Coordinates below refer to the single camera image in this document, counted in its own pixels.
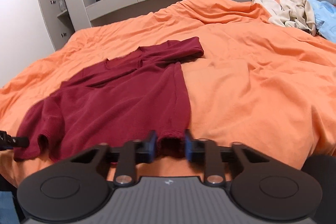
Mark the dark red t-shirt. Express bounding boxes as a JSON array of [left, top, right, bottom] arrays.
[[14, 37, 204, 161]]

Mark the white object on shelf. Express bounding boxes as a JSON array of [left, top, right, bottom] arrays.
[[59, 0, 67, 11]]

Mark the beige crumpled garment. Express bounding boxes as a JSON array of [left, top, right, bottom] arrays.
[[252, 0, 317, 36]]

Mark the light blue garment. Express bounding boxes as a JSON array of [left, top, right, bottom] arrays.
[[308, 0, 336, 43]]

